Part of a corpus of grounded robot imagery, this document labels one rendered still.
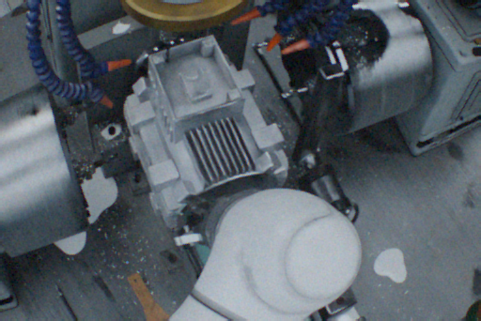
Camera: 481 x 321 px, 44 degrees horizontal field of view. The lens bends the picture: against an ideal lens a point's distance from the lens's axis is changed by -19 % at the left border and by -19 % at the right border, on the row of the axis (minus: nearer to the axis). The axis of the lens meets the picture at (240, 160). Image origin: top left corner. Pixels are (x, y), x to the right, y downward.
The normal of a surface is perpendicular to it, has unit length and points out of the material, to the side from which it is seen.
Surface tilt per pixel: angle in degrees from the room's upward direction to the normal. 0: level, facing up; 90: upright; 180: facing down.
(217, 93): 0
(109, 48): 90
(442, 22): 0
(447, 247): 0
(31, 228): 70
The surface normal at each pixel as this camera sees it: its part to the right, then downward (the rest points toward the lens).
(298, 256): 0.10, -0.14
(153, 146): 0.09, -0.43
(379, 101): 0.42, 0.67
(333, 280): 0.37, 0.12
